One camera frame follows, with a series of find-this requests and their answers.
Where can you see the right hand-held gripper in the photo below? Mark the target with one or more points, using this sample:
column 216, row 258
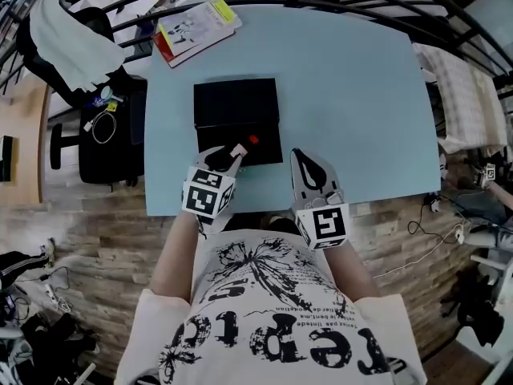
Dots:
column 326, row 223

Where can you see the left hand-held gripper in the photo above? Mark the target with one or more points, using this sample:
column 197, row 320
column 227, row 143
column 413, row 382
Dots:
column 208, row 193

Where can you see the small red-capped dark bottle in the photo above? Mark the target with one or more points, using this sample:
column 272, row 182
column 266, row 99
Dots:
column 253, row 139

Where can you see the black box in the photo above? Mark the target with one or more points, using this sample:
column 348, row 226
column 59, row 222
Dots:
column 236, row 102

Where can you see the person's right forearm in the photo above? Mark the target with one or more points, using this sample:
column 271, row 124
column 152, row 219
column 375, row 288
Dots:
column 348, row 271

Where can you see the person's left forearm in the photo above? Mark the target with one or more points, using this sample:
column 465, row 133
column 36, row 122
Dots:
column 176, row 255

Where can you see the black office chair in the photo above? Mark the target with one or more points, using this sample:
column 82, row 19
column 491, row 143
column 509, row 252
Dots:
column 108, row 151

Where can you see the red book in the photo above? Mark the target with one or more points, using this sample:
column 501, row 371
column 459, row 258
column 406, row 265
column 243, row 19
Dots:
column 162, row 48

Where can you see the white illustrated book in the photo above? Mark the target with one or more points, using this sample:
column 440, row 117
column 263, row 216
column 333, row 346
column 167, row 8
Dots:
column 196, row 28

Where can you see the teal round object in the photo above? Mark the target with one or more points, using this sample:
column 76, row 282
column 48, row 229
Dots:
column 107, row 93

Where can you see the yellow packet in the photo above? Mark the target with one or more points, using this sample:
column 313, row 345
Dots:
column 222, row 9

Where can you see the white printed t-shirt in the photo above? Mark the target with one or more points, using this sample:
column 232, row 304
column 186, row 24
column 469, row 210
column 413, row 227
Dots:
column 272, row 315

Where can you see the checked mattress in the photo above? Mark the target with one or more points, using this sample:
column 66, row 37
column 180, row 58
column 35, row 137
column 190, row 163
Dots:
column 465, row 94

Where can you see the white cloth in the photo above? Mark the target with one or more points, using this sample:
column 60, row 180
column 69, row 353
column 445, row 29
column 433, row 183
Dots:
column 72, row 42

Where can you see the wooden cabinet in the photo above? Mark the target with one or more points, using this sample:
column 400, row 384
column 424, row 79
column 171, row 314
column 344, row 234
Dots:
column 22, row 159

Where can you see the pile of dark clothes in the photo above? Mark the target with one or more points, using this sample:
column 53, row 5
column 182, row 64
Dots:
column 52, row 343

